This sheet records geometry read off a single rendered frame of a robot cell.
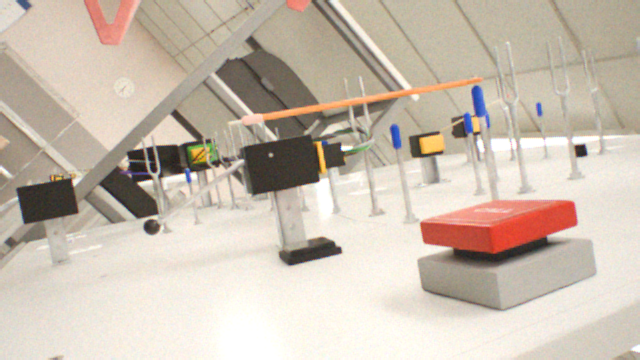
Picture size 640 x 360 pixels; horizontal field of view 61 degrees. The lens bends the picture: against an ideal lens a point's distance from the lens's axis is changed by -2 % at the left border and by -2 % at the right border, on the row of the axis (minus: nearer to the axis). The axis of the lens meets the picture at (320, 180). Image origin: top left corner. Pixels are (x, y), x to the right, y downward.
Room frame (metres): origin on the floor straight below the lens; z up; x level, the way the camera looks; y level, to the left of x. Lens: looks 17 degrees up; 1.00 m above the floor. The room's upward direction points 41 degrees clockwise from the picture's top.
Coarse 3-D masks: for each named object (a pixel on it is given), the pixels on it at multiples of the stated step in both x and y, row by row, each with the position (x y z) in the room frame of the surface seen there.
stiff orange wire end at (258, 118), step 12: (444, 84) 0.32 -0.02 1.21; (456, 84) 0.32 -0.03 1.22; (468, 84) 0.32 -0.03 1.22; (372, 96) 0.32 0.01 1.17; (384, 96) 0.32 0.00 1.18; (396, 96) 0.32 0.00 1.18; (300, 108) 0.32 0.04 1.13; (312, 108) 0.32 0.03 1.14; (324, 108) 0.32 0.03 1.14; (240, 120) 0.33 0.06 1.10; (252, 120) 0.32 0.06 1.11
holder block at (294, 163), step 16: (256, 144) 0.42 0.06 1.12; (272, 144) 0.42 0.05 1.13; (288, 144) 0.42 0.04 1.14; (304, 144) 0.42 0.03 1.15; (256, 160) 0.42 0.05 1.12; (272, 160) 0.42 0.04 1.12; (288, 160) 0.43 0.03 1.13; (304, 160) 0.43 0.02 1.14; (256, 176) 0.43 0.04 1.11; (272, 176) 0.43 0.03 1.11; (288, 176) 0.43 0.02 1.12; (304, 176) 0.43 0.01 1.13; (256, 192) 0.43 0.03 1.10
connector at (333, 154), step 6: (330, 144) 0.43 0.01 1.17; (336, 144) 0.43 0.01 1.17; (324, 150) 0.43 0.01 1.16; (330, 150) 0.43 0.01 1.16; (336, 150) 0.43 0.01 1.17; (342, 150) 0.43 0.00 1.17; (324, 156) 0.43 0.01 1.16; (330, 156) 0.43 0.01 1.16; (336, 156) 0.43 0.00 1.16; (342, 156) 0.43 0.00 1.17; (318, 162) 0.43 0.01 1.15; (324, 162) 0.43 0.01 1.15; (330, 162) 0.43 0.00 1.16; (336, 162) 0.43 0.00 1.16; (342, 162) 0.43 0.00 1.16; (318, 168) 0.43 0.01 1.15
